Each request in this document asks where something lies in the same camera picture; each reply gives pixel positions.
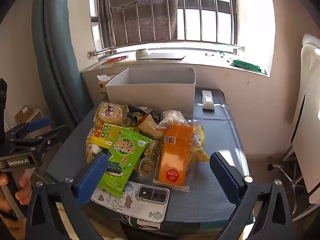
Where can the white cardboard box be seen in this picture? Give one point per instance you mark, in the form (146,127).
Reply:
(150,95)

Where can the round rice cracker packet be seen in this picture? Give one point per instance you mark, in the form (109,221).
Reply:
(110,113)

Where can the yellow clear snack packet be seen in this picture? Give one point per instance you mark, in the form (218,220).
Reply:
(200,135)

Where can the yellow packet with red print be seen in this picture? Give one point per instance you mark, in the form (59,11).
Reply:
(102,135)

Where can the white mesh chair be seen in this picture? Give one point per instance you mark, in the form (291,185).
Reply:
(307,105)

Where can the beige packet with orange edge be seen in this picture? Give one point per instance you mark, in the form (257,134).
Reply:
(150,127)

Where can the dark green snack packet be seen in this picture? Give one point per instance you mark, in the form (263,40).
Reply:
(136,112)

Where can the small white cup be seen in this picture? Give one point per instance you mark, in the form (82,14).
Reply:
(141,53)

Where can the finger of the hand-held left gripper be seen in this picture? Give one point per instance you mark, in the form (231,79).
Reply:
(53,133)
(40,123)

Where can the teal curtain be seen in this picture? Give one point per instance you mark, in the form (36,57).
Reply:
(57,55)

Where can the orange snack packet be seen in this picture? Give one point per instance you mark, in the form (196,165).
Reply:
(175,155)

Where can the metal window grille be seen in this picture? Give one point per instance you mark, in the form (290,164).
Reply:
(100,52)

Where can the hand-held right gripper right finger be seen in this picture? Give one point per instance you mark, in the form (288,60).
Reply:
(225,177)

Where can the yellow tissue pack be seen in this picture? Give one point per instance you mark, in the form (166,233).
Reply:
(103,86)

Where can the grey hanging cloth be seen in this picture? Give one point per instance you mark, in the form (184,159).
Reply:
(143,22)

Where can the clear pale bread packet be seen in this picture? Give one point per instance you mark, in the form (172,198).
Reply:
(172,116)

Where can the white cartoon appliance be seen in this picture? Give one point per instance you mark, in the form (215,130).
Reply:
(140,205)

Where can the green clear cracker packet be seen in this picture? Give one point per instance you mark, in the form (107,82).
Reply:
(151,150)

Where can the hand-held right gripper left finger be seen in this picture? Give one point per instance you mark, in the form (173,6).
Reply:
(91,177)

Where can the red stick item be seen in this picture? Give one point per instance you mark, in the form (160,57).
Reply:
(116,59)

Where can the person's left hand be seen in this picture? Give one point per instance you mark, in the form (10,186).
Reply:
(23,190)

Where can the green seaweed packet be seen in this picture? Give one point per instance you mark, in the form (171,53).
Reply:
(125,160)

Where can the green cloth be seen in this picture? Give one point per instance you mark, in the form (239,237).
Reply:
(245,65)

